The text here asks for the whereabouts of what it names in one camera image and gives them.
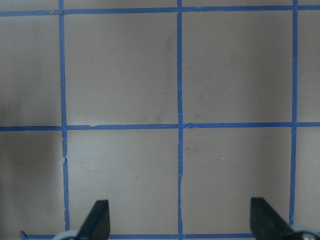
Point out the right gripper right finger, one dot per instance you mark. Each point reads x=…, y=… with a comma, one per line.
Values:
x=266, y=223

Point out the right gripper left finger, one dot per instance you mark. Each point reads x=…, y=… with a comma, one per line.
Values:
x=97, y=224

